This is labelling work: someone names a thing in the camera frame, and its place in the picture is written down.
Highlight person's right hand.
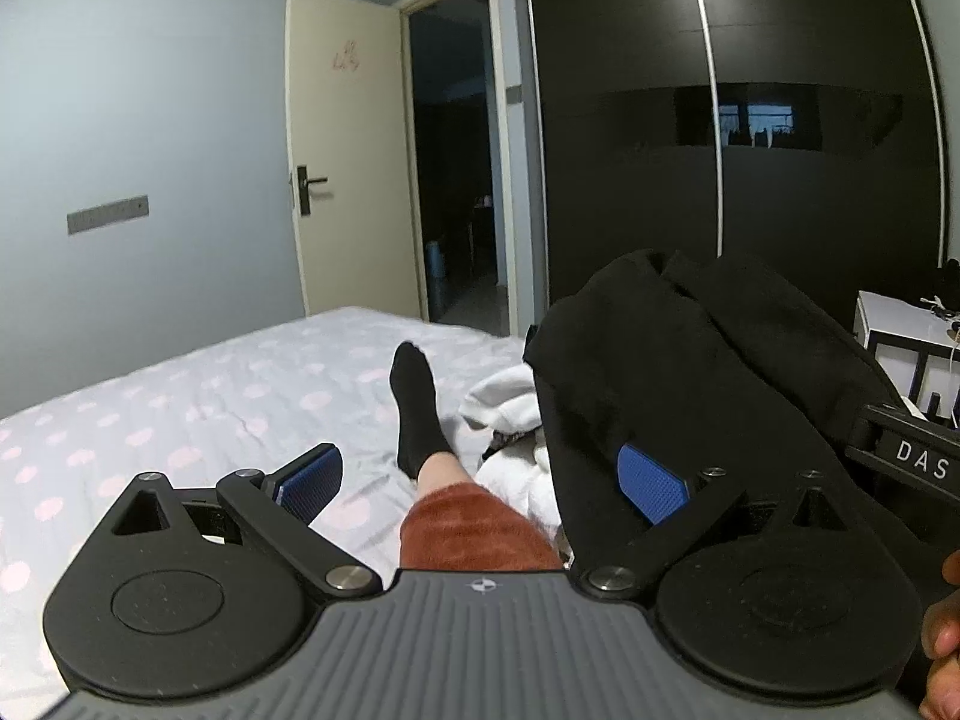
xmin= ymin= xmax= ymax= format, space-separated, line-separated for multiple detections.
xmin=919 ymin=547 xmax=960 ymax=720

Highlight black sock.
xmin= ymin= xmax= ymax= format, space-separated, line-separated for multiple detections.
xmin=390 ymin=341 xmax=455 ymax=481

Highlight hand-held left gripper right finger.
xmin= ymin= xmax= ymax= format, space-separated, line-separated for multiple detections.
xmin=581 ymin=444 xmax=863 ymax=601

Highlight bed with pink dotted sheet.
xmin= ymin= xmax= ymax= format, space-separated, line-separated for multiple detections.
xmin=0 ymin=306 xmax=571 ymax=706

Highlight white garment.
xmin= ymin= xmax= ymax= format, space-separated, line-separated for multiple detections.
xmin=459 ymin=364 xmax=572 ymax=550

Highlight black wardrobe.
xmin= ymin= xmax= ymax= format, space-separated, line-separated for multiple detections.
xmin=521 ymin=0 xmax=950 ymax=331

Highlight black door handle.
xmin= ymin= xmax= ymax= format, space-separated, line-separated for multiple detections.
xmin=292 ymin=165 xmax=331 ymax=218

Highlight white door frame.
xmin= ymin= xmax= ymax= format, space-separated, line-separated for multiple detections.
xmin=397 ymin=0 xmax=552 ymax=335

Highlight long grey wall switch plate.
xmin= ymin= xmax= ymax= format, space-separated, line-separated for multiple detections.
xmin=66 ymin=195 xmax=149 ymax=235

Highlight blue bin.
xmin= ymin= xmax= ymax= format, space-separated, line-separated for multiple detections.
xmin=425 ymin=240 xmax=451 ymax=310

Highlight rust fleece trouser leg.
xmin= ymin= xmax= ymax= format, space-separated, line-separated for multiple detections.
xmin=399 ymin=484 xmax=563 ymax=572

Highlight black pants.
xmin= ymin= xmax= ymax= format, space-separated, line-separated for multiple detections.
xmin=523 ymin=247 xmax=946 ymax=586

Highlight cream door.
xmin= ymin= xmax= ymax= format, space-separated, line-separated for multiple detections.
xmin=285 ymin=0 xmax=432 ymax=320

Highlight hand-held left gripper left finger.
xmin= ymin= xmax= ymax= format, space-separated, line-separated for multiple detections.
xmin=97 ymin=444 xmax=380 ymax=601

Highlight white nightstand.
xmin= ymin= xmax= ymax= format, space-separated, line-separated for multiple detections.
xmin=851 ymin=289 xmax=960 ymax=428

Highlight person's bare leg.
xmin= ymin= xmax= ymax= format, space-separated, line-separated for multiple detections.
xmin=416 ymin=451 xmax=481 ymax=502

